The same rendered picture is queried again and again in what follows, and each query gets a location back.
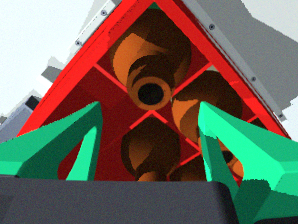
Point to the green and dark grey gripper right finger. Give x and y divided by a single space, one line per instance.
269 188

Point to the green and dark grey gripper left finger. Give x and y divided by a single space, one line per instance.
37 154

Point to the red crate with dividers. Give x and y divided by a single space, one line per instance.
119 112

